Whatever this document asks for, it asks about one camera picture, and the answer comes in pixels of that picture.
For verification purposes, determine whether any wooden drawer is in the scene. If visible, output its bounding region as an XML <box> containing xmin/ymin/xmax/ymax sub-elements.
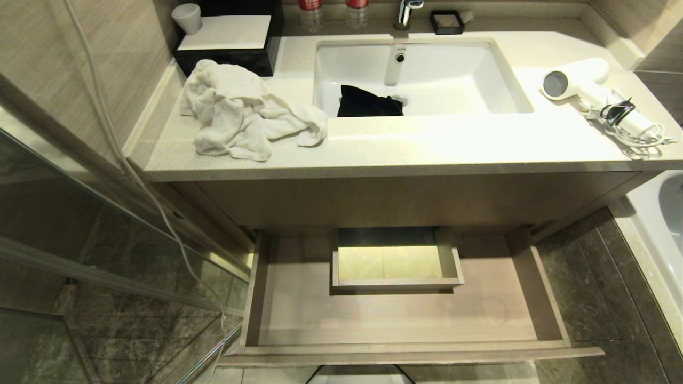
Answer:
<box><xmin>218</xmin><ymin>226</ymin><xmax>606</xmax><ymax>367</ymax></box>

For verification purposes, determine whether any white hair dryer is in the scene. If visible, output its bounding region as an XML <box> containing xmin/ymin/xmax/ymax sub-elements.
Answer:
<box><xmin>541</xmin><ymin>57</ymin><xmax>678</xmax><ymax>159</ymax></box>

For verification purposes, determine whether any wooden vanity cabinet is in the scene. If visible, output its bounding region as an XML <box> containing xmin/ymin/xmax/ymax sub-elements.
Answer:
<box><xmin>124</xmin><ymin>28</ymin><xmax>683</xmax><ymax>244</ymax></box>

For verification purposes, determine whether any black cloth pouch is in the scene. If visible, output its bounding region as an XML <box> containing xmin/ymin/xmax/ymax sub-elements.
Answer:
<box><xmin>337</xmin><ymin>84</ymin><xmax>404</xmax><ymax>118</ymax></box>

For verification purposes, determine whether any white crumpled towel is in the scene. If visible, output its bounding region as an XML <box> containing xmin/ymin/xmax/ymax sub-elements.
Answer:
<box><xmin>178</xmin><ymin>59</ymin><xmax>329</xmax><ymax>162</ymax></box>

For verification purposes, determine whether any white ceramic sink basin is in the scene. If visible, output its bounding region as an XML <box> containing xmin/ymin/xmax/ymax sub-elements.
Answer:
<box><xmin>312</xmin><ymin>38</ymin><xmax>535</xmax><ymax>118</ymax></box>

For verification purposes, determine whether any clear bottle with red cap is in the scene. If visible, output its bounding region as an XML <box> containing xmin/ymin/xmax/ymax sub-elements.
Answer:
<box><xmin>345</xmin><ymin>0</ymin><xmax>370</xmax><ymax>30</ymax></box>
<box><xmin>298</xmin><ymin>0</ymin><xmax>324</xmax><ymax>33</ymax></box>

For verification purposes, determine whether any black tissue box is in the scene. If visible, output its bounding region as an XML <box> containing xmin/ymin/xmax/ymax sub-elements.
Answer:
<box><xmin>173</xmin><ymin>0</ymin><xmax>284</xmax><ymax>78</ymax></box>

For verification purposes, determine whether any chrome faucet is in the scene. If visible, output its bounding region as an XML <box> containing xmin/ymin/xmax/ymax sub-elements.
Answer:
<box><xmin>394</xmin><ymin>0</ymin><xmax>425</xmax><ymax>31</ymax></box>

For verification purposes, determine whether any black square soap dish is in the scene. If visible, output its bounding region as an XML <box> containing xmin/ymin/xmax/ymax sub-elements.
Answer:
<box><xmin>430</xmin><ymin>10</ymin><xmax>465</xmax><ymax>36</ymax></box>

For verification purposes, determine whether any white cup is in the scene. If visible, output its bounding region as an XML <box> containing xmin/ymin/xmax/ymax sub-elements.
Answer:
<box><xmin>171</xmin><ymin>3</ymin><xmax>203</xmax><ymax>36</ymax></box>

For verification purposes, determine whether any glass shower door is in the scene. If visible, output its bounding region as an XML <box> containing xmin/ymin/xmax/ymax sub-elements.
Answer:
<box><xmin>0</xmin><ymin>75</ymin><xmax>253</xmax><ymax>384</ymax></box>

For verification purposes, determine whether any white bathtub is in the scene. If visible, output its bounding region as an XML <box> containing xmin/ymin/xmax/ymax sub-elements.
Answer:
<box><xmin>609</xmin><ymin>170</ymin><xmax>683</xmax><ymax>354</ymax></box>

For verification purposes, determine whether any white hanging cable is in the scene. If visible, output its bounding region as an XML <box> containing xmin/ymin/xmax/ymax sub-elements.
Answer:
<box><xmin>63</xmin><ymin>0</ymin><xmax>230</xmax><ymax>384</ymax></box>

